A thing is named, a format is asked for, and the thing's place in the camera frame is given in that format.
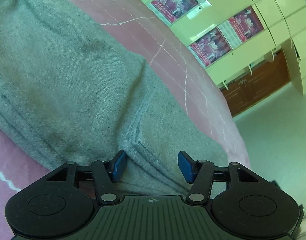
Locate pink checked bed sheet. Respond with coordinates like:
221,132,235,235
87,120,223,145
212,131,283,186
0,0,250,196

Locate lower left red poster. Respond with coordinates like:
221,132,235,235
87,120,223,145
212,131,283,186
189,28,232,68

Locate red poster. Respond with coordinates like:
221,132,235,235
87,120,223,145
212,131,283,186
147,0,199,26
228,7,264,42
189,28,232,68

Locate grey sweatpants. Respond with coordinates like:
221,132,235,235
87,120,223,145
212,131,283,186
0,0,228,195

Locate lower right red poster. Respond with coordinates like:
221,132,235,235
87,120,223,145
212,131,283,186
228,7,264,42

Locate brown wooden door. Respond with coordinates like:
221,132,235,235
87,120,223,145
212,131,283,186
221,50,290,116

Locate cream glossy wardrobe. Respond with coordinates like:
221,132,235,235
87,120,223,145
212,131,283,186
141,0,306,94

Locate upper left red poster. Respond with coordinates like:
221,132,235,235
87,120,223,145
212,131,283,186
147,0,199,26

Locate cream corner shelf unit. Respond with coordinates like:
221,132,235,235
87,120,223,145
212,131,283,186
217,48,279,89

